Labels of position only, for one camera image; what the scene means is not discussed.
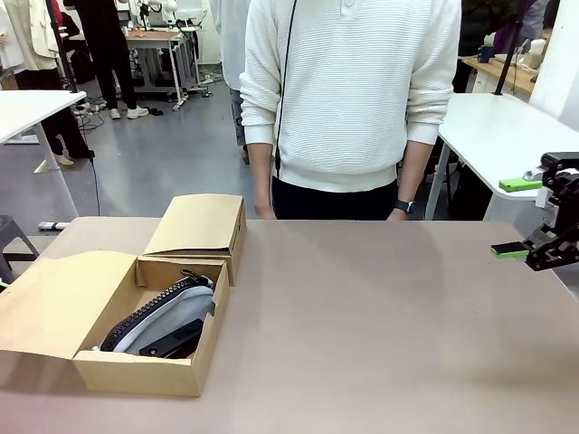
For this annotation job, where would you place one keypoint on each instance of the grey CAMPUS pencil case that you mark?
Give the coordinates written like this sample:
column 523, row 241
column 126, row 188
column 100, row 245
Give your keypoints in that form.
column 181, row 307

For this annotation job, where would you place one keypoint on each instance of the light wooden table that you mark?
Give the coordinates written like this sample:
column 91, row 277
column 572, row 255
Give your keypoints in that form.
column 511, row 74

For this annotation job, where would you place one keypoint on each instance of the red garment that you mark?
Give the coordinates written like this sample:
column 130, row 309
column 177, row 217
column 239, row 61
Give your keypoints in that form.
column 65, row 20

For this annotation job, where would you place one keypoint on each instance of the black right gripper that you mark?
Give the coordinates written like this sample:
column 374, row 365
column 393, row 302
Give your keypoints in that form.
column 563, row 203

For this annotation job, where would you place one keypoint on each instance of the wooden-top workbench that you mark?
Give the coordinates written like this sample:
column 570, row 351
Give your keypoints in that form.
column 154, row 35

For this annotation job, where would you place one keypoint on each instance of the white cylinder container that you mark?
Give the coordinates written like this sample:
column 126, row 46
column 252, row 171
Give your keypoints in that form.
column 538, row 52

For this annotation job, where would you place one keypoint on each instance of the bystander in dark green jacket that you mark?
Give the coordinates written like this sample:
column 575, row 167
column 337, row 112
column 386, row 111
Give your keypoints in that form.
column 472, row 27

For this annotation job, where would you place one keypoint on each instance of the large cardboard box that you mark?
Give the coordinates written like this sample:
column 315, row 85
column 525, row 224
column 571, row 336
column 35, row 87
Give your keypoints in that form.
column 45, row 307

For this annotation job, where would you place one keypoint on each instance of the person's left forearm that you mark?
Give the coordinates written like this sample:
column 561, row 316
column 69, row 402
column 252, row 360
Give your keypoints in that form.
column 418, row 167

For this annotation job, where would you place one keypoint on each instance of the person's left hand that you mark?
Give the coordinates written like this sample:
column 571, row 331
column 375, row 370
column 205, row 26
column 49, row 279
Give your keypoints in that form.
column 399, row 216

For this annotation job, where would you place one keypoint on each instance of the person in white sweater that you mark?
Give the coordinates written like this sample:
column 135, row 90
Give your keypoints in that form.
column 353, row 90

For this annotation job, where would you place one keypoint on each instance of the black wrist watch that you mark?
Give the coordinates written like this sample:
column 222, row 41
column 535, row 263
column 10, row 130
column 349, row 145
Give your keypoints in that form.
column 405, row 206

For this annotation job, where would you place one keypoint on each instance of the bystander in white top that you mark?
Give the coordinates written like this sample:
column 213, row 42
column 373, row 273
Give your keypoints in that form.
column 233, row 45

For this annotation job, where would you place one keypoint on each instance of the grey metal stool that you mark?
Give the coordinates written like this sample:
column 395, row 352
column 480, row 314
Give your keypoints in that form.
column 16, row 235

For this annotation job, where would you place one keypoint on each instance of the dark blue cup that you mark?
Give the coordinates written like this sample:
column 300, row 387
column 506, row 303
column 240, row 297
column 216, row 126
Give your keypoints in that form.
column 486, row 54

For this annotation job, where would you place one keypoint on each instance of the person's right hand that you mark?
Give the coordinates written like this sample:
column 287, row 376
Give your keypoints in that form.
column 266, row 211

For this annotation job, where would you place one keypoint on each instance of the bystander in beige jacket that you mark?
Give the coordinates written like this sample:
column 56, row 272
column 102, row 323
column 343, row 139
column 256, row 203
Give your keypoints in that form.
column 31, row 31

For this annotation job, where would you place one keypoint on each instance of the black trousers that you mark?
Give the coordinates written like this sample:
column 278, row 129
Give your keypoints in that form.
column 335, row 203

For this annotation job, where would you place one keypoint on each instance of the black shoes on floor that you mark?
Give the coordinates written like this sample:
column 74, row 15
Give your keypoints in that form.
column 157, row 111

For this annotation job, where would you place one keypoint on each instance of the person's right forearm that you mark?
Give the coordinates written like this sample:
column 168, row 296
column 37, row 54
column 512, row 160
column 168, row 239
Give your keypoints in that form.
column 261, row 172

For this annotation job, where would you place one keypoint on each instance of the black stapler with jaw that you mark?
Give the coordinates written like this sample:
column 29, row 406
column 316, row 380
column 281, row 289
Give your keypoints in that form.
column 176, row 339

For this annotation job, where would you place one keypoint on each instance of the black stand pole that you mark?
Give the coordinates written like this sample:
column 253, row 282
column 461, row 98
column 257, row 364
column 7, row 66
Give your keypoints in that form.
column 63, row 45
column 509, row 54

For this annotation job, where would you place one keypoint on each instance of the white desk with white leg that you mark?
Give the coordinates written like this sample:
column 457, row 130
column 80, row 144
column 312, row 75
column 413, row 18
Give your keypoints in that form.
column 31, row 108

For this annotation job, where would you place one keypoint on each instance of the large white table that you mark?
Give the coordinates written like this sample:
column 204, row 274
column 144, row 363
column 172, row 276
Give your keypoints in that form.
column 488, row 122

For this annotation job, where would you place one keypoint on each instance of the bystander in black clothes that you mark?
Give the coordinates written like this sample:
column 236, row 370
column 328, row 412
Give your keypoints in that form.
column 106, row 45

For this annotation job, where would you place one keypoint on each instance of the white power strip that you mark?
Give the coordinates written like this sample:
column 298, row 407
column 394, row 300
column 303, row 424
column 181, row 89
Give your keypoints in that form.
column 52, row 225

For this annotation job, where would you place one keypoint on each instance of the bystander in purple top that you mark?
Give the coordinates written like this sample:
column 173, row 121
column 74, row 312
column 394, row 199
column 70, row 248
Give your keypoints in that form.
column 534, row 18

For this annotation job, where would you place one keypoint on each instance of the small white background robot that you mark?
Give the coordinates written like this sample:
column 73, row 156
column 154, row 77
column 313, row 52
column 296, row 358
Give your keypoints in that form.
column 158, row 9

